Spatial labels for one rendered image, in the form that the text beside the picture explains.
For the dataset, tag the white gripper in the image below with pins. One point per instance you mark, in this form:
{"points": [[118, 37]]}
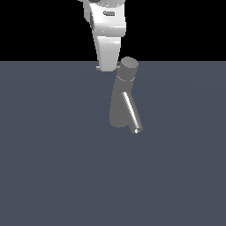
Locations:
{"points": [[107, 53]]}

